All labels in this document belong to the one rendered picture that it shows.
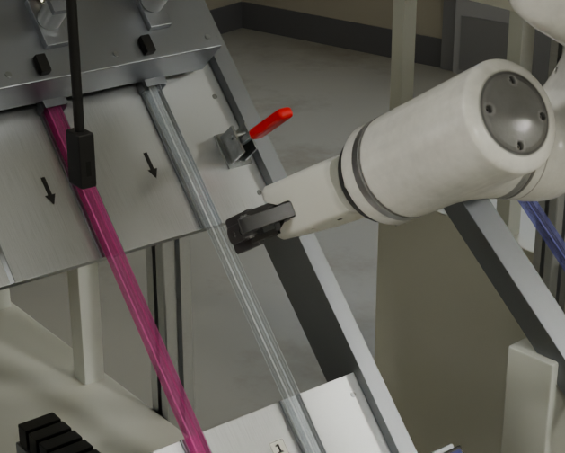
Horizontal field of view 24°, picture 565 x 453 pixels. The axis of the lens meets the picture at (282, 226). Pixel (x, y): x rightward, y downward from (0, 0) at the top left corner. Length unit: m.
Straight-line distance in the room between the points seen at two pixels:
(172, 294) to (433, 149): 0.72
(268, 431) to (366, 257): 2.43
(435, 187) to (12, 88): 0.42
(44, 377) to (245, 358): 1.36
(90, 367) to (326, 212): 0.77
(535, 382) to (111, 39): 0.58
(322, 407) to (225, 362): 1.84
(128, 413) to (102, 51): 0.60
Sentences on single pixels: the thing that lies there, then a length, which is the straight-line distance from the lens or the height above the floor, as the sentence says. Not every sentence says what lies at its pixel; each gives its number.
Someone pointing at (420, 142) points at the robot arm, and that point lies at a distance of 0.93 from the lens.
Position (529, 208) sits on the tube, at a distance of 1.39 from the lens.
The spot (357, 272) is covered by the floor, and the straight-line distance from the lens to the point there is 3.53.
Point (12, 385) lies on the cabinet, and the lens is 1.77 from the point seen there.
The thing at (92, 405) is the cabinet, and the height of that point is 0.62.
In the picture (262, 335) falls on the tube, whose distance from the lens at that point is 1.23.
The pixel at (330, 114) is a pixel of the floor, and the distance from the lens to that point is 4.81.
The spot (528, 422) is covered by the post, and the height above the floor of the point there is 0.73.
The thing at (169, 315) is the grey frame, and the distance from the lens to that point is 1.60.
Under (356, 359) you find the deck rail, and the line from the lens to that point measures 1.27.
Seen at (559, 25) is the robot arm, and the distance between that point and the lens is 0.87.
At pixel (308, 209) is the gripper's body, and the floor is 1.09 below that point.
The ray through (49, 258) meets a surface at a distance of 1.18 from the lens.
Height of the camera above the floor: 1.48
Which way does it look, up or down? 23 degrees down
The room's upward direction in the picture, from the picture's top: straight up
